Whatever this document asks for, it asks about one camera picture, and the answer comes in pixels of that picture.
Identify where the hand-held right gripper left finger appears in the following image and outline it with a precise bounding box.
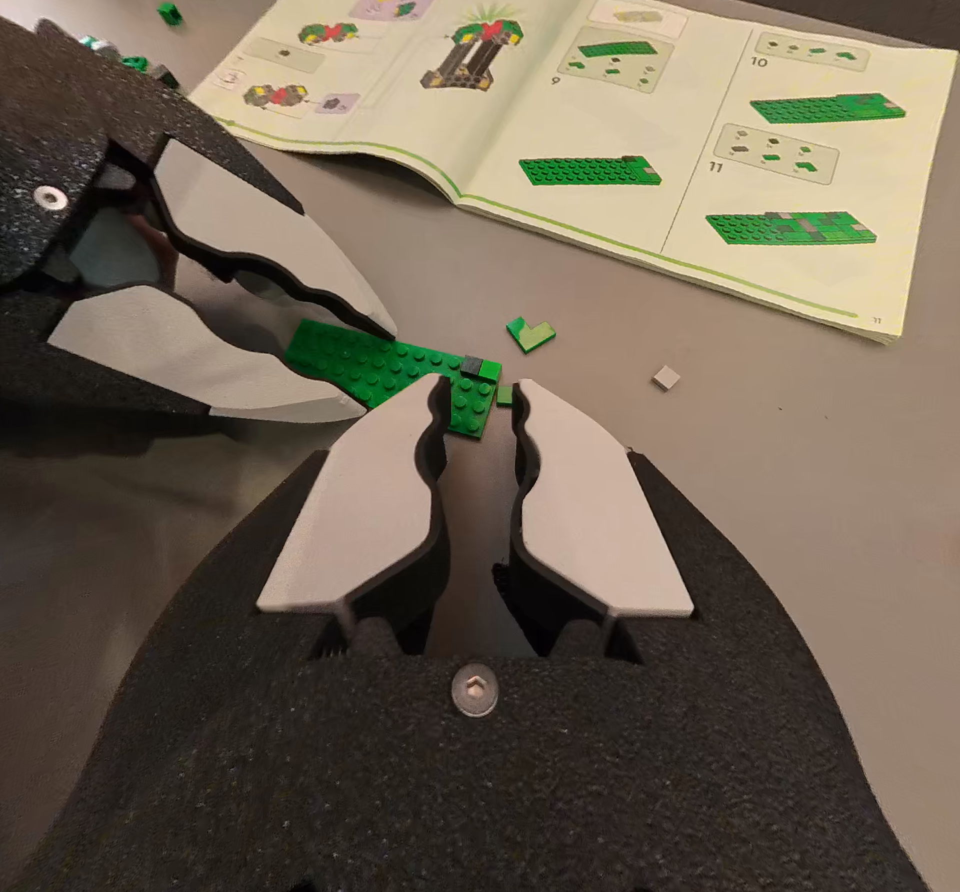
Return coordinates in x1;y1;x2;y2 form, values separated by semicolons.
256;373;453;657

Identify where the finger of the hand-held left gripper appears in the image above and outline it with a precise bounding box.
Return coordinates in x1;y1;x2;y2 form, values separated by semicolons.
150;136;399;342
47;283;370;426

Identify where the pile of small bricks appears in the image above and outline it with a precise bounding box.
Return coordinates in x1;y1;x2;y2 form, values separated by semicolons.
78;1;185;91

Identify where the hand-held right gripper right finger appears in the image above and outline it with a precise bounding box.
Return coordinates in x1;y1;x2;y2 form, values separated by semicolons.
493;378;696;659

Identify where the large green studded plate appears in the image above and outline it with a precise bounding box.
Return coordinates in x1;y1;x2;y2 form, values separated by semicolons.
283;318;502;442

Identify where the pale green instruction booklet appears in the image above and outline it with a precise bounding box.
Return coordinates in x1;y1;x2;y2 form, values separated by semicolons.
187;0;960;346

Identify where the green corner shaped tile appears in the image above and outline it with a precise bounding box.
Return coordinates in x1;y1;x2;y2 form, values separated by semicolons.
506;316;558;355

